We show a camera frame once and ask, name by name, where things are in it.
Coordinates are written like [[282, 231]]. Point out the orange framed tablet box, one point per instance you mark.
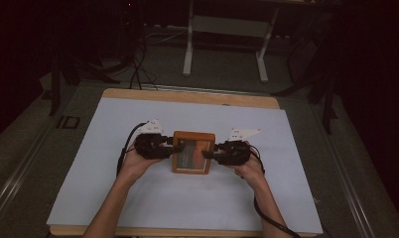
[[192, 155]]

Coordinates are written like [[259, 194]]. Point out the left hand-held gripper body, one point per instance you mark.
[[149, 147]]

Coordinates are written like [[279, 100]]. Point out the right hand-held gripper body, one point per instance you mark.
[[235, 152]]

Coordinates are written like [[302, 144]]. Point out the white paper sheet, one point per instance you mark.
[[194, 198]]

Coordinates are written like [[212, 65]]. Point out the person's left hand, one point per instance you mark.
[[136, 163]]

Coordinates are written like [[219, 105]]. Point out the person's right hand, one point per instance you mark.
[[252, 172]]

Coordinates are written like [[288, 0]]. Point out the black floor plate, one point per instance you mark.
[[68, 122]]

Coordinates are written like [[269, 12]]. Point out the black metal stand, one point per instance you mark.
[[71, 66], [320, 82]]

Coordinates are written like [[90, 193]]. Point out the metal floor rail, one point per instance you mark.
[[346, 172], [19, 178]]

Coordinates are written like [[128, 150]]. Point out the white metal desk frame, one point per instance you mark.
[[227, 28]]

